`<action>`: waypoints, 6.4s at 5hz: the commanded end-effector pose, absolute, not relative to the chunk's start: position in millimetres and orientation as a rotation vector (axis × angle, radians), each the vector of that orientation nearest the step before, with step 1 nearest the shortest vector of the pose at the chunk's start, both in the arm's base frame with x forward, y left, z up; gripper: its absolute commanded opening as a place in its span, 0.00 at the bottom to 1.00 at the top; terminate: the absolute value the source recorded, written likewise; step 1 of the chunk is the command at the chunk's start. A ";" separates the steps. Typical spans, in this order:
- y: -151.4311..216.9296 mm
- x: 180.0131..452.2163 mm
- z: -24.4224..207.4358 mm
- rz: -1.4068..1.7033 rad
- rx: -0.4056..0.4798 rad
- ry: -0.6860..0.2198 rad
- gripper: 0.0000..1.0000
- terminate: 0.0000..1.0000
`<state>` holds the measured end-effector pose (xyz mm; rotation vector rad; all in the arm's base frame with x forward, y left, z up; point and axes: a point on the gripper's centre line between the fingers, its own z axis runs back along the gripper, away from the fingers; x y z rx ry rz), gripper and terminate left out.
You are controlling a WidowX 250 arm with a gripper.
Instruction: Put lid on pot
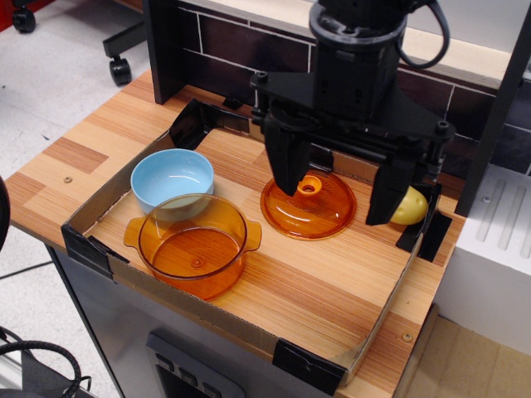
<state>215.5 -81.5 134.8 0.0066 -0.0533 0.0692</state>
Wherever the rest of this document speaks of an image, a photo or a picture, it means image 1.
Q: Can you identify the cardboard fence with black tape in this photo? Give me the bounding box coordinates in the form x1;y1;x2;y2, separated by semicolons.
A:
58;93;464;397

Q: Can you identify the black vertical post right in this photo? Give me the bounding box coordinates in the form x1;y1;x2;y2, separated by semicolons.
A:
455;8;530;217

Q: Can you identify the black office chair base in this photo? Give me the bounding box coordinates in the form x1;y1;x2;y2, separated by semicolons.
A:
103;22;147;86

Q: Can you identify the orange transparent plastic pot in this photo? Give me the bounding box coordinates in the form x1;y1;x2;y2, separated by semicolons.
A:
124;194;262;301

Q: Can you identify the yellow toy potato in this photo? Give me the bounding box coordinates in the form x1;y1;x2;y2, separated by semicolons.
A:
391;187;428;226

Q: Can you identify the toy oven control panel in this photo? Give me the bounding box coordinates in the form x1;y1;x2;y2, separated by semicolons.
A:
145;330;247;397

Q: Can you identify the light blue bowl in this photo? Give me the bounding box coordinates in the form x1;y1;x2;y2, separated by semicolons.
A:
130;148;214;221

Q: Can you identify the white toy sink drainboard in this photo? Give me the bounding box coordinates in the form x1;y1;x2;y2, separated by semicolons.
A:
457;165;530;274

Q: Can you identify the black vertical post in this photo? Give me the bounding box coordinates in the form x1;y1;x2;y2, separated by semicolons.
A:
143;1;198;104
455;8;530;217

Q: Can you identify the black caster wheel top left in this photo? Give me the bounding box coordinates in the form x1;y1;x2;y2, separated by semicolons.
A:
12;0;36;34

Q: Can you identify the black vertical post left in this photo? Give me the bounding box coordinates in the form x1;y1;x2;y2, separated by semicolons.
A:
143;1;198;104

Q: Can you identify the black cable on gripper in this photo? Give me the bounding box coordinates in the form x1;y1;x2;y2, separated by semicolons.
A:
396;0;452;70

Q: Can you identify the black cable bottom left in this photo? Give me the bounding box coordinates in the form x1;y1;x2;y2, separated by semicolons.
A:
0;326;93;398

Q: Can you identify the orange transparent pot lid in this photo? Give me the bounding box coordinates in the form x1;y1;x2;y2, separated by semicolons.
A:
261;169;357;240

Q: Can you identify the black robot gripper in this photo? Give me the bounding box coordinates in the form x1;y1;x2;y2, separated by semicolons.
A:
251;1;455;226

